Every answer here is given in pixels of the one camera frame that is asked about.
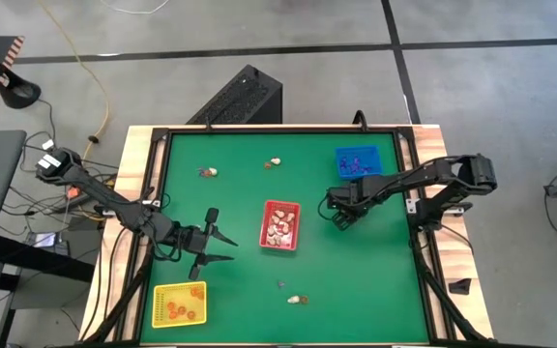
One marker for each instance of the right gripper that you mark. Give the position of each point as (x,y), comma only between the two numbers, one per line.
(343,203)

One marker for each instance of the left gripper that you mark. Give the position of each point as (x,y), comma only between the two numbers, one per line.
(196,241)

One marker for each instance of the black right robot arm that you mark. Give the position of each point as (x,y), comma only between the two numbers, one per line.
(428,174)

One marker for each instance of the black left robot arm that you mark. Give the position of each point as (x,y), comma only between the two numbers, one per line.
(109,200)

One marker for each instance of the blue plastic basket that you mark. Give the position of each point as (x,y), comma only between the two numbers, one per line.
(375,152)

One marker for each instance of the red plastic basket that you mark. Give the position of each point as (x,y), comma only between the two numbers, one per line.
(292,244)

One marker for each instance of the yellow plastic basket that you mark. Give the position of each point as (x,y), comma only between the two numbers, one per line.
(162,290)

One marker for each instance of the wooden table board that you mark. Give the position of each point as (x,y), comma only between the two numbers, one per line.
(433,145)

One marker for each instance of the black wedge block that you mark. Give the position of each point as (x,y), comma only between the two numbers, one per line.
(461,287)

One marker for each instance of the black perforated computer tower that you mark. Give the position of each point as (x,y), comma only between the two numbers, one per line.
(240,99)

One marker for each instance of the black desk bar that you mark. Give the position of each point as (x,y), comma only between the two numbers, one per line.
(41,266)

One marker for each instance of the black stand base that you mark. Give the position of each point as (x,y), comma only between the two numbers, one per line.
(17,92)

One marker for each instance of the silver metal bracket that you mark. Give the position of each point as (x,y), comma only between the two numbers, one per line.
(411,206)
(155,204)

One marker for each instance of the black table frame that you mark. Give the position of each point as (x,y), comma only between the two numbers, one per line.
(307,129)

